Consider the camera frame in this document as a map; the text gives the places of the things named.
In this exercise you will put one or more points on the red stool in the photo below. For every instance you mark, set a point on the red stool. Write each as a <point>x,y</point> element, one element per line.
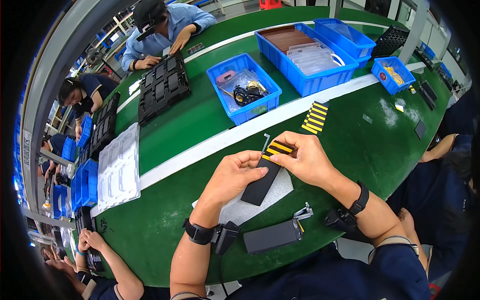
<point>270,3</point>

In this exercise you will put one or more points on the small yellow white piece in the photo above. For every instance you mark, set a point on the small yellow white piece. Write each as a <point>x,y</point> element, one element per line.
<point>399,107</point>

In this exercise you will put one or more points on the black grid tray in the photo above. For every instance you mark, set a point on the black grid tray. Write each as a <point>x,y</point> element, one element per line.
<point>390,41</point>

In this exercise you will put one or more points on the small black clips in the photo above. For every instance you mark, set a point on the small black clips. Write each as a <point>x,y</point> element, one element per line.
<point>105,225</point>

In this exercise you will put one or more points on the grey metal bracket piece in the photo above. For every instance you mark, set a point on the grey metal bracket piece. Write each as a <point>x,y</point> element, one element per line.
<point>266,141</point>

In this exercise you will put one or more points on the person's left hand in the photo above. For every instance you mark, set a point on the person's left hand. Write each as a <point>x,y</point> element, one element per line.
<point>225,183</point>

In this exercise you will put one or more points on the stack of black trays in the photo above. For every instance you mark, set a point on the stack of black trays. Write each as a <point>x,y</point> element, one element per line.
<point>105,125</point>

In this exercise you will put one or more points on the small black parts strip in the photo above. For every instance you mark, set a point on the small black parts strip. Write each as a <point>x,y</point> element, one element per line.
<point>195,48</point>

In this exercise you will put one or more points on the black plastic parts tray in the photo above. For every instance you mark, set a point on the black plastic parts tray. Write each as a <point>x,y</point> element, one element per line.
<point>163,88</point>

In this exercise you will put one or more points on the white plastic tray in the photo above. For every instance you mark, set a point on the white plastic tray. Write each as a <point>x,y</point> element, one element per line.
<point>119,168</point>

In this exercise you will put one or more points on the stacked blue bins with bag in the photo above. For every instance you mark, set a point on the stacked blue bins with bag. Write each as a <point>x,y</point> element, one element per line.
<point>345,37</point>

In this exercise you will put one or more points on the small blue bin yellow parts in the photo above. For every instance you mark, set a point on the small blue bin yellow parts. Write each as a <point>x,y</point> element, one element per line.
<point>393,75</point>

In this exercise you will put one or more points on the large blue bin with plates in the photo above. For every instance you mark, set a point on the large blue bin with plates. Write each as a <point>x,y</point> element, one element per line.
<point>305,60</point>

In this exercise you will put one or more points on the small grey pad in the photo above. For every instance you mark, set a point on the small grey pad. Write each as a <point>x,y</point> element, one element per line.
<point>367,119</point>

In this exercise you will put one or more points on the black strip with yellow stripes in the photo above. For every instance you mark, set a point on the black strip with yellow stripes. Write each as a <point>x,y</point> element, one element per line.
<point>262,183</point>

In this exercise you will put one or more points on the black square pad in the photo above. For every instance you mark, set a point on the black square pad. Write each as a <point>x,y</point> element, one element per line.
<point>420,129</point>

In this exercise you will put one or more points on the black wrist band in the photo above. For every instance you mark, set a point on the black wrist band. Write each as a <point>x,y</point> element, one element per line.
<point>198,233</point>
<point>358,204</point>

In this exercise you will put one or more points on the person's right hand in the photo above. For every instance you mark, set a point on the person's right hand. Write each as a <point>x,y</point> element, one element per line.
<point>309,161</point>

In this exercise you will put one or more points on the grey foam sheet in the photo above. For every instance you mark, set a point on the grey foam sheet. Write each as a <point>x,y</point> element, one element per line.
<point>243,210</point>

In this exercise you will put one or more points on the black module with metal bracket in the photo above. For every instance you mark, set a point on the black module with metal bracket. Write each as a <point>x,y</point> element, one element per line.
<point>272,236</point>

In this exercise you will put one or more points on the row of blue bins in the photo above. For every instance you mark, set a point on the row of blue bins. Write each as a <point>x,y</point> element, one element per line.
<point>85,183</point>

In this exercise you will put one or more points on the black flat module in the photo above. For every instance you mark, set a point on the black flat module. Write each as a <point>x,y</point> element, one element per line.
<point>427,95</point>

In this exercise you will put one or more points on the person's body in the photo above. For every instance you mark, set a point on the person's body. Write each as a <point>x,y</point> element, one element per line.
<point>330,273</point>

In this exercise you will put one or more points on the yellow black striped sticker sheet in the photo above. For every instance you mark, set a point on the yellow black striped sticker sheet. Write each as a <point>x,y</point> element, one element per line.
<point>315,118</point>

